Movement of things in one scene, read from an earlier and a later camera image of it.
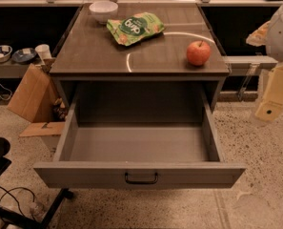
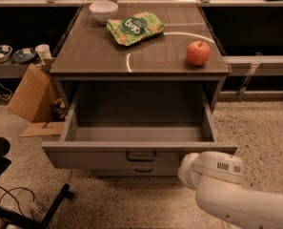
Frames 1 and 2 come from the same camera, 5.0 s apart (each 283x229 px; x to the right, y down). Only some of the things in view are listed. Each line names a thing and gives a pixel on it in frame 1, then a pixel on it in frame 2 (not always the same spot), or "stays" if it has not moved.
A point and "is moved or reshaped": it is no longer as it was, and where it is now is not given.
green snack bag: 135,28 stays
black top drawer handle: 142,182 → 141,156
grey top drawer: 137,135 is moved or reshaped
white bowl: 103,10 stays
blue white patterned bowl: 0,53 stays
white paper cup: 44,51 stays
